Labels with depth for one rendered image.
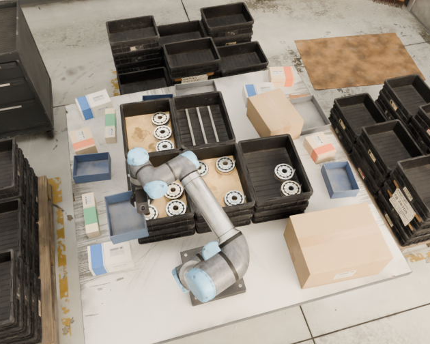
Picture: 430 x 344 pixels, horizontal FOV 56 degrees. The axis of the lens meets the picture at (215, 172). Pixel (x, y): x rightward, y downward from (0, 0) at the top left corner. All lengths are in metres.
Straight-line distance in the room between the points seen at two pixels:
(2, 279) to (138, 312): 0.84
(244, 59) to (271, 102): 1.09
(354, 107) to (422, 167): 0.82
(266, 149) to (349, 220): 0.61
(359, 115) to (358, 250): 1.65
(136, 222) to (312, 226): 0.83
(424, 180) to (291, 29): 2.36
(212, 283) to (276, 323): 1.42
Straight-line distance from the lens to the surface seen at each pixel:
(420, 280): 3.12
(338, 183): 2.41
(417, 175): 2.92
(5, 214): 2.86
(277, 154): 2.29
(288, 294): 2.05
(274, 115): 2.44
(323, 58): 4.30
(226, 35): 3.60
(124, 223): 1.79
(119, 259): 2.03
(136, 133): 2.39
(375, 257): 2.01
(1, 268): 2.55
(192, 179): 1.43
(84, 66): 4.22
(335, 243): 1.98
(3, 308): 2.46
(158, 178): 1.43
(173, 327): 1.98
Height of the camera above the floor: 2.61
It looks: 55 degrees down
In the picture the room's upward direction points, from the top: 1 degrees clockwise
